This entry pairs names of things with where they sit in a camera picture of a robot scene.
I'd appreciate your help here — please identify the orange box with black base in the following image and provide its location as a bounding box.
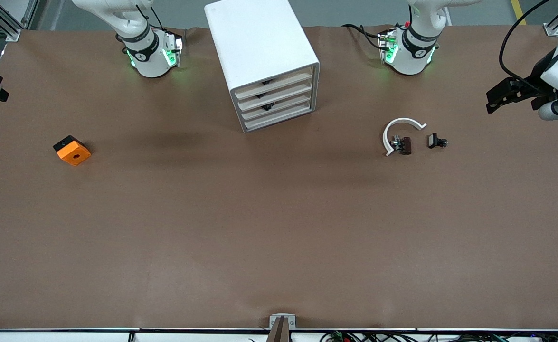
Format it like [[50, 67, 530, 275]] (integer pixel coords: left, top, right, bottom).
[[53, 135, 92, 167]]

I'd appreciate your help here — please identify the brown block with metal clip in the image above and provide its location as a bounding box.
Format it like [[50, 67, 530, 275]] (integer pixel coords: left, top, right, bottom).
[[391, 135, 412, 156]]

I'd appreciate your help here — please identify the brown table cover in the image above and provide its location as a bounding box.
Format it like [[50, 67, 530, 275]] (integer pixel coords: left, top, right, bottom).
[[0, 25, 558, 331]]

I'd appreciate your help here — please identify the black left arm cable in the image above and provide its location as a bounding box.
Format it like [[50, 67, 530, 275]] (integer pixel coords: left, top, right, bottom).
[[499, 0, 552, 91]]

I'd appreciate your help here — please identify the white curved ring piece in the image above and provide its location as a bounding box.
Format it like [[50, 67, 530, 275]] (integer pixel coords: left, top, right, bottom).
[[383, 117, 427, 157]]

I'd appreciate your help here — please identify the black base cable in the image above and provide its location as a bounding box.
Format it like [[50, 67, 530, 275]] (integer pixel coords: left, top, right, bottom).
[[341, 23, 385, 50]]

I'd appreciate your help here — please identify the white table edge rail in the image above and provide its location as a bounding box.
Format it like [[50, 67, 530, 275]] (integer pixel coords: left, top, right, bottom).
[[0, 328, 558, 342]]

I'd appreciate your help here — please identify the black cable bundle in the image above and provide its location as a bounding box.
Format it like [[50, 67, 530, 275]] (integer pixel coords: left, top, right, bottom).
[[319, 330, 558, 342]]

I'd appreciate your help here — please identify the small metal table bracket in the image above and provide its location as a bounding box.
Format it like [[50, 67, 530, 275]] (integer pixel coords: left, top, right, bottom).
[[269, 313, 296, 329]]

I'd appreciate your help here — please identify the dark camera post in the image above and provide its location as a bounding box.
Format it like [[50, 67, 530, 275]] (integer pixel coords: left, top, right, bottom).
[[266, 317, 291, 342]]

